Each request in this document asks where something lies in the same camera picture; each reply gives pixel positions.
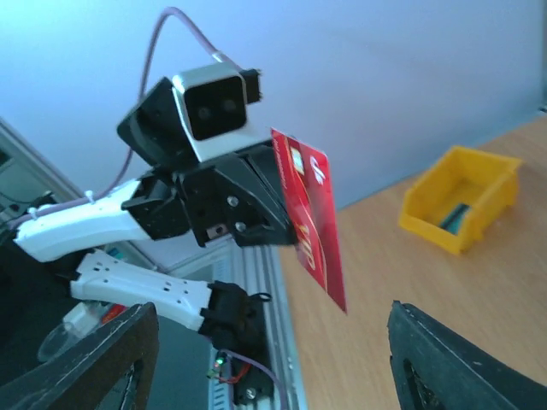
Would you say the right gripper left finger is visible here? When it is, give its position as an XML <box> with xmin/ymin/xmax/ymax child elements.
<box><xmin>1</xmin><ymin>302</ymin><xmax>159</xmax><ymax>409</ymax></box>

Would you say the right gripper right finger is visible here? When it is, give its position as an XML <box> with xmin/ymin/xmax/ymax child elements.
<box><xmin>387</xmin><ymin>301</ymin><xmax>546</xmax><ymax>410</ymax></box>

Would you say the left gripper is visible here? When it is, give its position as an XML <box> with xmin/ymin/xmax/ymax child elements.
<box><xmin>121</xmin><ymin>143</ymin><xmax>297</xmax><ymax>248</ymax></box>

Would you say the red credit card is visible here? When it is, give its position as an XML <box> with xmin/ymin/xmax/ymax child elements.
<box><xmin>271</xmin><ymin>129</ymin><xmax>347</xmax><ymax>313</ymax></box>

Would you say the teal credit card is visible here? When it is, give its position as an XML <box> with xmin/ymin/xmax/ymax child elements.
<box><xmin>439</xmin><ymin>202</ymin><xmax>471</xmax><ymax>236</ymax></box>

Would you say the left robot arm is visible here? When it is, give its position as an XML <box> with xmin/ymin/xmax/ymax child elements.
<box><xmin>10</xmin><ymin>142</ymin><xmax>297</xmax><ymax>355</ymax></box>

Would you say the single yellow bin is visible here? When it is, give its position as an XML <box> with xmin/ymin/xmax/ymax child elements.
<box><xmin>399</xmin><ymin>146</ymin><xmax>523</xmax><ymax>255</ymax></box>

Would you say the aluminium rail frame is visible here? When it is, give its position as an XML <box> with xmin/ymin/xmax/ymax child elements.
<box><xmin>206</xmin><ymin>242</ymin><xmax>309</xmax><ymax>410</ymax></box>

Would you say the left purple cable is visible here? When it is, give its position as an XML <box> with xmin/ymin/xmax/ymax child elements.
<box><xmin>0</xmin><ymin>6</ymin><xmax>240</xmax><ymax>227</ymax></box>

